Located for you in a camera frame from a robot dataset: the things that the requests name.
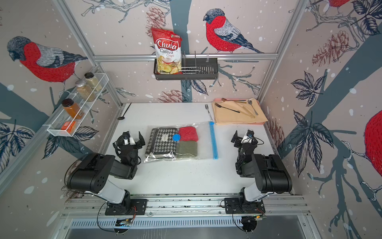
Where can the gold utensil on placemat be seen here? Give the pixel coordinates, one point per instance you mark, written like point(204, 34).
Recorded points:
point(247, 112)

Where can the silver spoon on placemat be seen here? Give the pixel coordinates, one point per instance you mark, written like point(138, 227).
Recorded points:
point(251, 104)

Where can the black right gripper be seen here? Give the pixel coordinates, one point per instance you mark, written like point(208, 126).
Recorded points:
point(242, 145)

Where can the clear vacuum bag blue zipper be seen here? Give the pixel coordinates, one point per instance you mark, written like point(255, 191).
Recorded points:
point(207, 143)

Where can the houndstooth black white scarf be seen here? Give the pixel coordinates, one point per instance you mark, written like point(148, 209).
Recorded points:
point(161, 143)

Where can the black wall basket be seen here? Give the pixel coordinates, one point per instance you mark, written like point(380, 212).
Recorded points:
point(192, 69)

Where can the tan spice jar middle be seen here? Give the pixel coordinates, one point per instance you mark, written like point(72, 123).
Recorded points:
point(85, 91)

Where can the black ladle at table edge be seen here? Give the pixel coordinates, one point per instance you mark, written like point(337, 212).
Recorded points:
point(123, 116)

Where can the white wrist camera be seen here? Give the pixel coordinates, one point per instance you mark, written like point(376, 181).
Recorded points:
point(128, 141)
point(248, 139)

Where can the silver fork on table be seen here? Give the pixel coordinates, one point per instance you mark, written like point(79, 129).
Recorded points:
point(207, 108)

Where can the beige placemat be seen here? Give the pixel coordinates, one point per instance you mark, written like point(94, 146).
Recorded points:
point(224, 117)

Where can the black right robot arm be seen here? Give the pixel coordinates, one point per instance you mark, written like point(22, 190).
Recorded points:
point(268, 171)

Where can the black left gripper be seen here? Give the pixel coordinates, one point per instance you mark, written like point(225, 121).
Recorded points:
point(131, 146)

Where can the pink tray under placemat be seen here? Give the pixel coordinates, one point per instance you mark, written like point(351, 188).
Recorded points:
point(219, 99)

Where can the yellow spice jar black lid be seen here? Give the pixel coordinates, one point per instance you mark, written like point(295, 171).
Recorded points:
point(93, 81)

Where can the copper spoon on placemat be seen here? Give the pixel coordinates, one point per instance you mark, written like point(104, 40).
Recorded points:
point(237, 101)

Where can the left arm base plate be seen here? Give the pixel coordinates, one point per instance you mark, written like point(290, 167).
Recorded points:
point(131, 207)

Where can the small orange box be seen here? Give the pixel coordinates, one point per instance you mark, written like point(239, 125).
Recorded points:
point(69, 126)

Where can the red knitted cloth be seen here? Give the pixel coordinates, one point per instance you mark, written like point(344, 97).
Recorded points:
point(188, 133)

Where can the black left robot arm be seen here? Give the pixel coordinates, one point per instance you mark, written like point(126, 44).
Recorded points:
point(91, 176)

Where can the red Chuba cassava chips bag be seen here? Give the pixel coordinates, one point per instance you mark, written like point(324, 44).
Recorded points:
point(167, 45)

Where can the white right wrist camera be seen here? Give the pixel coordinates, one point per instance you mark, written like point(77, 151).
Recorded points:
point(248, 139)

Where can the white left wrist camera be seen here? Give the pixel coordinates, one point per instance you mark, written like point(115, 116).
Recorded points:
point(128, 141)

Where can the green knitted cloth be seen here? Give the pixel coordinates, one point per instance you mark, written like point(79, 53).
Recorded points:
point(186, 149)

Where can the orange spice jar black lid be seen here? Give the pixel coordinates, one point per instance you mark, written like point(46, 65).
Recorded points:
point(72, 108)

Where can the clear acrylic wall shelf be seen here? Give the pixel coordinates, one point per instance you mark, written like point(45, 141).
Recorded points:
point(78, 104)

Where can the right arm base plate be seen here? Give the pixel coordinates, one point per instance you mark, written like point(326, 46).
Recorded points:
point(235, 206)

